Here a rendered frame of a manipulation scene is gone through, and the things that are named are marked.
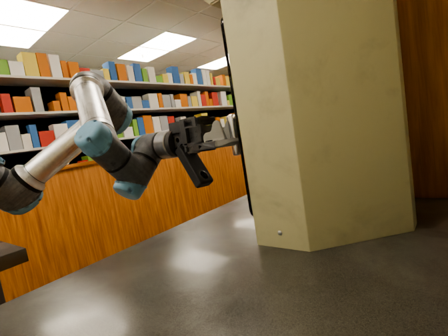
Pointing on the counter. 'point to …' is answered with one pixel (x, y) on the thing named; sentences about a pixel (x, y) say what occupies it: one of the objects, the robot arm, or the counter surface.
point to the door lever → (233, 133)
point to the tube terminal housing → (322, 119)
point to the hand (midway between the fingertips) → (239, 143)
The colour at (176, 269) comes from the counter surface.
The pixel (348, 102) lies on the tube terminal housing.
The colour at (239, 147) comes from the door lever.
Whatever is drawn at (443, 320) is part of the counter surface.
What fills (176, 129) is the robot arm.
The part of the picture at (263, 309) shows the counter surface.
